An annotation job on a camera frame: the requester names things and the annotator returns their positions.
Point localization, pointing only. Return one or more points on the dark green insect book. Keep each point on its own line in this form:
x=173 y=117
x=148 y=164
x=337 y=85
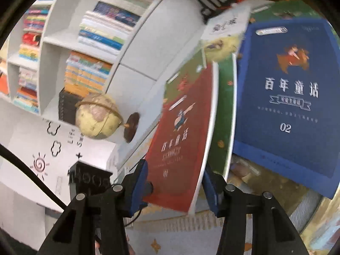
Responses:
x=283 y=10

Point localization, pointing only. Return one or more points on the row of black books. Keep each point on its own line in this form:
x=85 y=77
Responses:
x=66 y=106

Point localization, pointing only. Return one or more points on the blue fairy tales book 02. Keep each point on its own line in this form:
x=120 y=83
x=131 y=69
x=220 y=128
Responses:
x=288 y=101

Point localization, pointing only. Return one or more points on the green insect book 03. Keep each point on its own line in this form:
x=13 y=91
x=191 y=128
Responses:
x=220 y=153

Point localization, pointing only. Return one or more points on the white bookshelf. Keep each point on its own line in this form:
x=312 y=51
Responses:
x=138 y=70

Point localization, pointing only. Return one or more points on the patterned blue table mat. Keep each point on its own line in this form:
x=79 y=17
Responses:
x=251 y=222

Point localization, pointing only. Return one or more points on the red fairy tales book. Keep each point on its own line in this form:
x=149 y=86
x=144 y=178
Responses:
x=178 y=152

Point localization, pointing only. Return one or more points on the row of white blue books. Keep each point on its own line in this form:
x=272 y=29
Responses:
x=108 y=26

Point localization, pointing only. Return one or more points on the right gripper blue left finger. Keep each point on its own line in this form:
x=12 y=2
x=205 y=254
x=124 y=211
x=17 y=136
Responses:
x=139 y=180

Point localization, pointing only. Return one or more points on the white rabbit hill book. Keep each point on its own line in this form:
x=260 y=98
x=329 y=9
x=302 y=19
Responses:
x=233 y=21

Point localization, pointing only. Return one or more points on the row of orange books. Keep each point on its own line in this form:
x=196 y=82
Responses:
x=85 y=74

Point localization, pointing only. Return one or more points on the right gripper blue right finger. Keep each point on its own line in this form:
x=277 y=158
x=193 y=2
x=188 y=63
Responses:
x=214 y=186

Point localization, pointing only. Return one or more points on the olive insect book 04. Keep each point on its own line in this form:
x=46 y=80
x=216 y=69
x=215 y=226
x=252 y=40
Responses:
x=220 y=48

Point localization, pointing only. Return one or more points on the antique yellow globe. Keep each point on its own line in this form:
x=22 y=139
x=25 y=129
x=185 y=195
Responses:
x=97 y=117

